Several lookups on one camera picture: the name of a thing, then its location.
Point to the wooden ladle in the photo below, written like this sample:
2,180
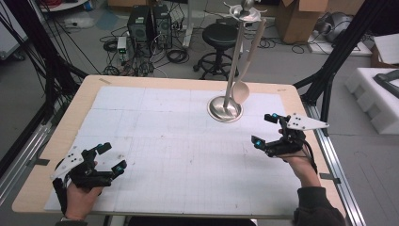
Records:
241,91

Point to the aluminium rail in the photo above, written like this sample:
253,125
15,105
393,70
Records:
22,157
345,194

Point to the white flat board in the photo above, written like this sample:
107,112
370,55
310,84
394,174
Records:
360,50

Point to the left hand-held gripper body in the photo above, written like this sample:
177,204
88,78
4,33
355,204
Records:
67,161

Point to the person's left hand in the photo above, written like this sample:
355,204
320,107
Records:
78,201

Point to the black curved object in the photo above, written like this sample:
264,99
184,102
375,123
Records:
387,81

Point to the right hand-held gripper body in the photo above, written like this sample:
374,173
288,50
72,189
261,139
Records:
306,123

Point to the white grid mat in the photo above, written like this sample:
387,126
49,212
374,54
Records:
156,157

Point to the black computer tower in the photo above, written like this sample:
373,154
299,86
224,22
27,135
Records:
139,23
162,25

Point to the person's right hand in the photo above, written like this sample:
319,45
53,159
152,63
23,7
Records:
304,171

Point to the grey rounded device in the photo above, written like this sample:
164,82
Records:
337,25

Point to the small white power box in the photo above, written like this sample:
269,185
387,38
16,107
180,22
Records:
122,44

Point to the metal utensil stand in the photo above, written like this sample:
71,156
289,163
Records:
224,111

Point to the white desk leg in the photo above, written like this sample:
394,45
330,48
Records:
188,25

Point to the black round stool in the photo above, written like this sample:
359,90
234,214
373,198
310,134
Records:
219,34

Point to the black tape piece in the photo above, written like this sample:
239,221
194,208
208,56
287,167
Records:
40,162
331,178

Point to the white foam block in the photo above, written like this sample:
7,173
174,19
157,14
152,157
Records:
376,106

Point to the large cardboard box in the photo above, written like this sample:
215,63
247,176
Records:
298,22

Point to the black frame strut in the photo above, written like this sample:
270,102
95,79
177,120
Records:
47,62
338,53

